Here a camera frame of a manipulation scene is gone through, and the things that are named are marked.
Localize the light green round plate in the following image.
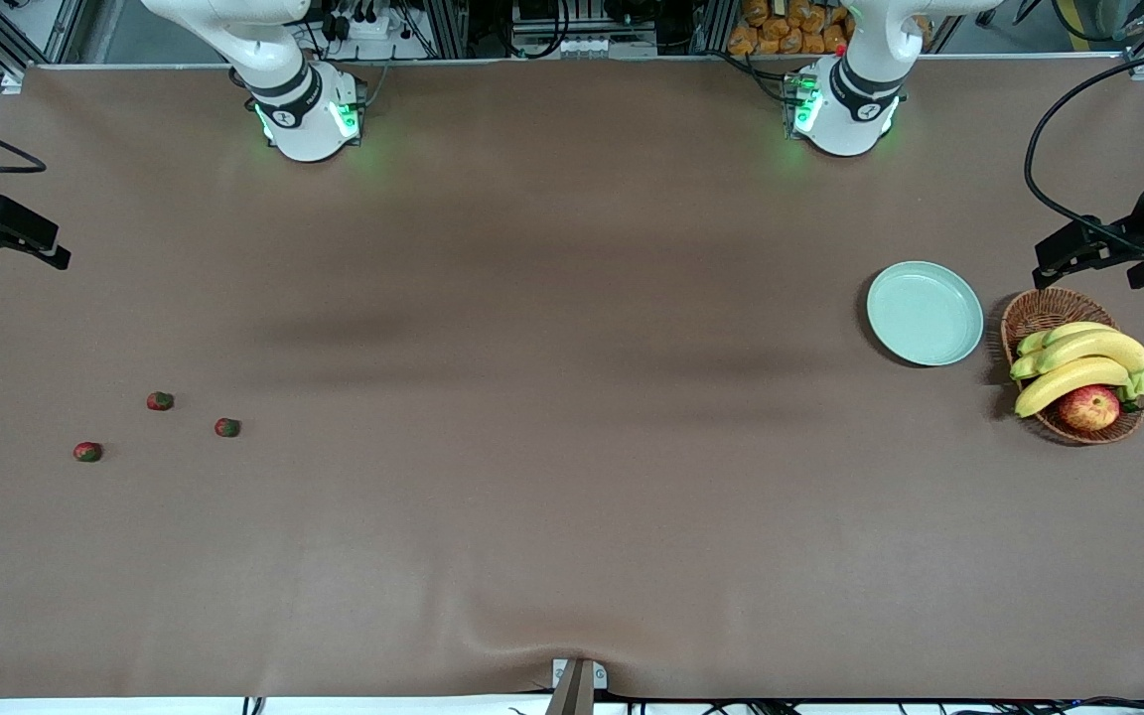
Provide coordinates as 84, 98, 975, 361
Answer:
866, 260, 985, 367

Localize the brown wicker basket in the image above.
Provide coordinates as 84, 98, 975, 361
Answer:
1000, 287, 1144, 446

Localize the small greenish yellow banana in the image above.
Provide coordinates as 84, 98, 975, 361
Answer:
1017, 322, 1117, 357

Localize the large yellow banana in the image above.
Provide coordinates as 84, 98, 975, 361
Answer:
1015, 357, 1134, 419
1010, 330, 1144, 380

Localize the red yellow apple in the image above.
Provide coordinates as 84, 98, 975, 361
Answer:
1058, 384, 1122, 433

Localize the pile of orange round items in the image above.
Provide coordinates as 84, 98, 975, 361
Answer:
727, 0, 932, 57

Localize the white power strip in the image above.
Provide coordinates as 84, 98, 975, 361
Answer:
329, 0, 396, 41

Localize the brown table mat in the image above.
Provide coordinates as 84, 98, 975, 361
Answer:
0, 55, 1144, 701

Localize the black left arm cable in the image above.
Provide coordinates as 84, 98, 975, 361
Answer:
1023, 40, 1144, 261

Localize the aluminium profile post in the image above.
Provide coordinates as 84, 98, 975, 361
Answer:
421, 0, 471, 59
691, 0, 732, 56

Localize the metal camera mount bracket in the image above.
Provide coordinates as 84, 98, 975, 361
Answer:
544, 657, 609, 715

